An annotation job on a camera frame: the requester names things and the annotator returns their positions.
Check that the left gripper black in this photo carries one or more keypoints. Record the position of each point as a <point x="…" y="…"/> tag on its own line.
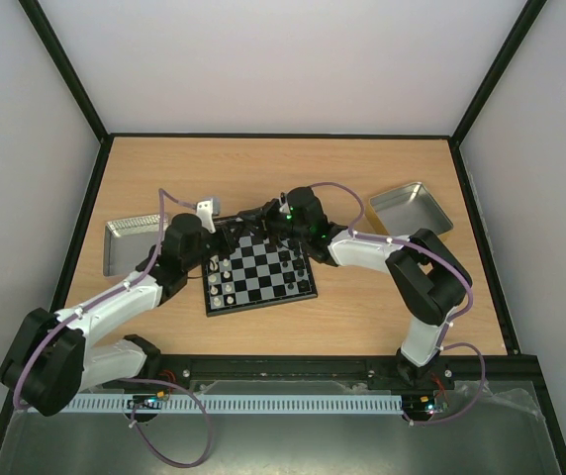
<point x="229" y="239"/>

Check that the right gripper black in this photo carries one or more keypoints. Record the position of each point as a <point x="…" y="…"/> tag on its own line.
<point x="267" y="214"/>

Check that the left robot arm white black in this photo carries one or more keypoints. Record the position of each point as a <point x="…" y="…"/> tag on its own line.
<point x="95" y="321"/>

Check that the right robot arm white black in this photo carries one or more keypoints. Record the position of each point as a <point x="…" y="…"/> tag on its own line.
<point x="434" y="286"/>

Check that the row of black chess pieces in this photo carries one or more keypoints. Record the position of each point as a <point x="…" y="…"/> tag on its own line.
<point x="293" y="265"/>

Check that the black grey chessboard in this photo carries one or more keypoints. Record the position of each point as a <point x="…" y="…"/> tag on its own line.
<point x="255" y="274"/>

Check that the silver metal tin lid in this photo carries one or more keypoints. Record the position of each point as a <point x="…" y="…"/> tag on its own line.
<point x="127" y="242"/>

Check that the gold metal tin box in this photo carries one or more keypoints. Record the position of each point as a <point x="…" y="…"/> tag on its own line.
<point x="404" y="210"/>

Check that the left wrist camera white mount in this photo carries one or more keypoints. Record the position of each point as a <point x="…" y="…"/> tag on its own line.
<point x="207" y="210"/>

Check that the light blue cable duct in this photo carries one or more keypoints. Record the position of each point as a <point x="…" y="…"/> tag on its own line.
<point x="238" y="404"/>

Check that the black aluminium frame rail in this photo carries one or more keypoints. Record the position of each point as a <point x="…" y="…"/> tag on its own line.
<point x="378" y="372"/>

